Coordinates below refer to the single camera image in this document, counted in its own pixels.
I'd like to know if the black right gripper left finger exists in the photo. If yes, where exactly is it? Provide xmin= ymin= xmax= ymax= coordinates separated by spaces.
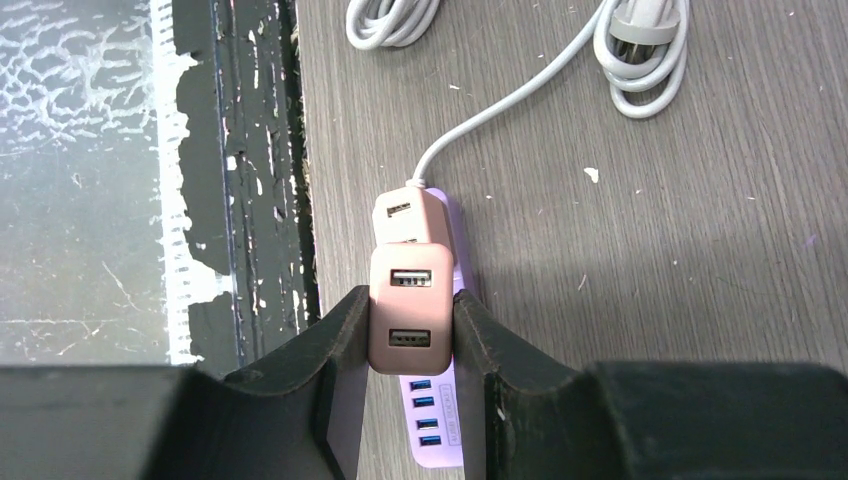
xmin=1 ymin=286 xmax=369 ymax=479

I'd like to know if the purple strip white cable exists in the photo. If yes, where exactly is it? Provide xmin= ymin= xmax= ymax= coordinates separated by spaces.
xmin=405 ymin=0 xmax=690 ymax=190

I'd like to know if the pink plug purple strip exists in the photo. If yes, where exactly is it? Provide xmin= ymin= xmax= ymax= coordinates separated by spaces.
xmin=368 ymin=243 xmax=454 ymax=376
xmin=372 ymin=187 xmax=453 ymax=250

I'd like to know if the orange strip grey cable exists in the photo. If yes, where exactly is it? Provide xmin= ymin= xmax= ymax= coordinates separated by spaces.
xmin=344 ymin=0 xmax=442 ymax=52

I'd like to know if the purple power strip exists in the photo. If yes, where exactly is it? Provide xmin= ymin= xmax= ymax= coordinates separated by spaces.
xmin=398 ymin=188 xmax=477 ymax=469

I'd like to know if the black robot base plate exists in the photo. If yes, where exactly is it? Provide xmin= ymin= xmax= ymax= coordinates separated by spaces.
xmin=173 ymin=1 xmax=320 ymax=377

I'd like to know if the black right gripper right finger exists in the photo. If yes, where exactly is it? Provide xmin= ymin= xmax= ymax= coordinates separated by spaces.
xmin=453 ymin=291 xmax=847 ymax=479

